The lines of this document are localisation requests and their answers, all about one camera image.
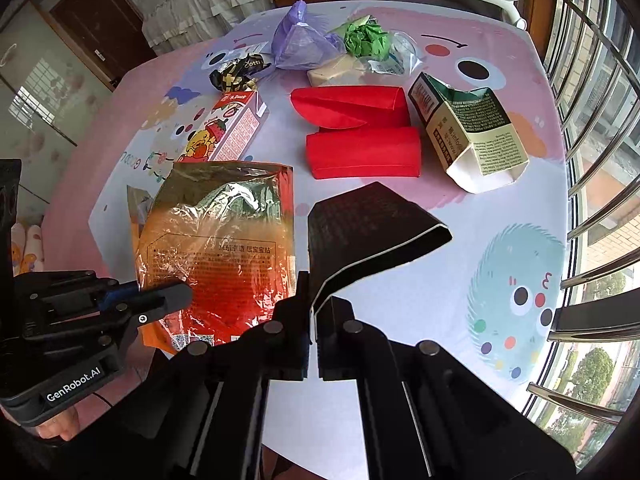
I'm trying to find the orange plastic snack bag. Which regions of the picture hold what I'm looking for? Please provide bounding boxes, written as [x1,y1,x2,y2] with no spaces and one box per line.
[127,160,296,354]

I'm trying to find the black gold candy wrapper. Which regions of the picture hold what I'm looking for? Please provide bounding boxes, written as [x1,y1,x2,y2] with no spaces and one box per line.
[209,53,272,93]

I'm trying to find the pink bed sheet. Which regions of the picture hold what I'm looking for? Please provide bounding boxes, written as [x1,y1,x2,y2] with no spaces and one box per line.
[41,34,241,411]

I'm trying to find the purple plastic bag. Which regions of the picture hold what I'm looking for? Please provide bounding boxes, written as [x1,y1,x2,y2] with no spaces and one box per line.
[271,0,346,70]

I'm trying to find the cartoon printed tablecloth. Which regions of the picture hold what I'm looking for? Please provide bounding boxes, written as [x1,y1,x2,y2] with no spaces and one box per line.
[88,0,572,480]

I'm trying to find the black paper box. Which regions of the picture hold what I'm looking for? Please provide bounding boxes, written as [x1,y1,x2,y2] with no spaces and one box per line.
[307,181,452,313]

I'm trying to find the crushed clear plastic bottle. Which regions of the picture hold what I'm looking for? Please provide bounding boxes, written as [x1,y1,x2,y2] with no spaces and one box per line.
[367,30,422,76]

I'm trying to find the red folded box upper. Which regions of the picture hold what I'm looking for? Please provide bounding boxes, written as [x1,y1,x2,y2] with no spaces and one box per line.
[290,86,410,130]

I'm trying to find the red folded box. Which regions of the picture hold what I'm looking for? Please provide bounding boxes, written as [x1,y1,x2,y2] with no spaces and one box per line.
[290,86,410,130]
[305,127,421,180]

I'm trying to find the metal window bars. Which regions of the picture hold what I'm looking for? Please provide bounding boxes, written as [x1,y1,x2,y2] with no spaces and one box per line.
[522,0,639,427]

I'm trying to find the green crumpled paper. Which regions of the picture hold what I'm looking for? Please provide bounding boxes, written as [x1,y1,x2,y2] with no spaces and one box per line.
[343,15,390,61]

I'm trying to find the red folded box lower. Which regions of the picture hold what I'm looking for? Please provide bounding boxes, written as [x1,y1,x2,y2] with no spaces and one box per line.
[305,127,421,180]

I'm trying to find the person's left hand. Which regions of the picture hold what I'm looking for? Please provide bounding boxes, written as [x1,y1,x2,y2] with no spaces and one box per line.
[36,406,80,441]

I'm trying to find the strawberry duck milk carton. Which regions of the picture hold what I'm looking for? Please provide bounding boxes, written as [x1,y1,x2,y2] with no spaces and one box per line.
[177,90,269,162]

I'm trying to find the green white medicine box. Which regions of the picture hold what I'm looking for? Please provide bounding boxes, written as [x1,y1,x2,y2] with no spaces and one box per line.
[409,73,529,194]

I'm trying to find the dark wooden door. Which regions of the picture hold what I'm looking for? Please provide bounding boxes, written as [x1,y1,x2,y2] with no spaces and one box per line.
[51,0,156,87]

